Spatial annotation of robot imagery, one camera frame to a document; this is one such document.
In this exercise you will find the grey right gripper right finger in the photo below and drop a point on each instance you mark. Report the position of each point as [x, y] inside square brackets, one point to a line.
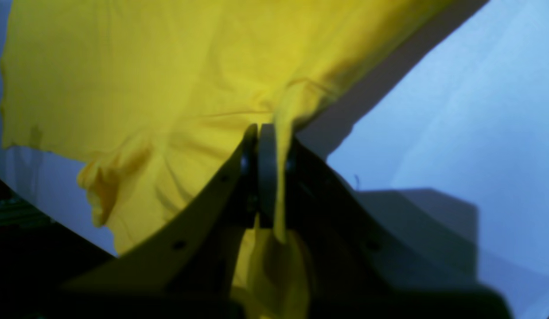
[357, 269]

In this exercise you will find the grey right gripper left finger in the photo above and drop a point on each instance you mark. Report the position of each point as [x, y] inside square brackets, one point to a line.
[184, 271]

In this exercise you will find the yellow T-shirt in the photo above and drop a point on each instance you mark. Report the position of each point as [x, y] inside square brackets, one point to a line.
[156, 95]

